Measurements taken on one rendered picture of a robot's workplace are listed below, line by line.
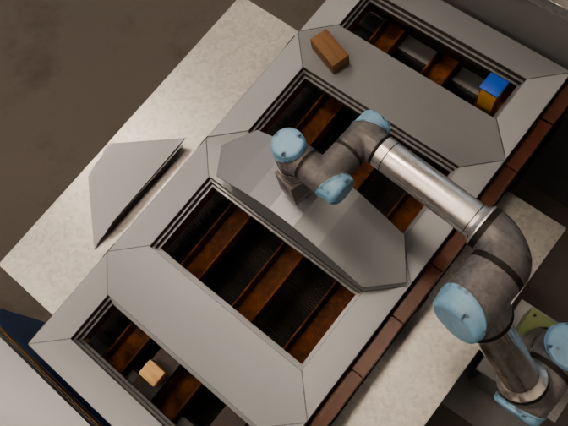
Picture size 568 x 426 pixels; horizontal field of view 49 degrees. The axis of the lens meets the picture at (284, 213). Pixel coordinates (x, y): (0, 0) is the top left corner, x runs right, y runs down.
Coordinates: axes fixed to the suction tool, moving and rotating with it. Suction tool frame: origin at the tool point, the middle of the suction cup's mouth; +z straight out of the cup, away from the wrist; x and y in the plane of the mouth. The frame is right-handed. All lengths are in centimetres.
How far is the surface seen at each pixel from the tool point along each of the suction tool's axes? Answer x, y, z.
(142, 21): -160, -13, 101
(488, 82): 5, -63, 14
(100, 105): -136, 29, 101
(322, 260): 13.2, 6.3, 15.8
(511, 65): 5, -73, 16
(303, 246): 6.7, 7.6, 15.8
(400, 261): 27.9, -8.6, 11.5
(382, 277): 28.2, -2.1, 10.9
